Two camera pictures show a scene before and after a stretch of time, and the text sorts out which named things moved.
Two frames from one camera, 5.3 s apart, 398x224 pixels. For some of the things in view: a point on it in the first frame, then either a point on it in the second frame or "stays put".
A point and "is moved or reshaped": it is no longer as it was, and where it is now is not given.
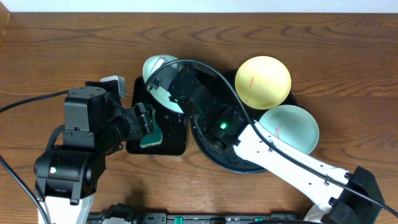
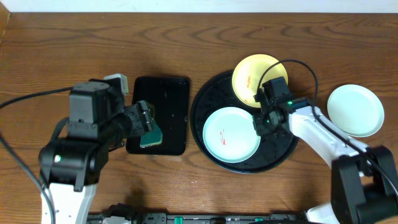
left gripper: (144, 120) stays put
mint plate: (153, 68) is moved or reshaped
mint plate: (293, 124) is moved or reshaped
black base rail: (125, 214) stays put
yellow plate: (262, 82) stays put
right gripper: (185, 68) → (259, 128)
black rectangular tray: (171, 122) stays put
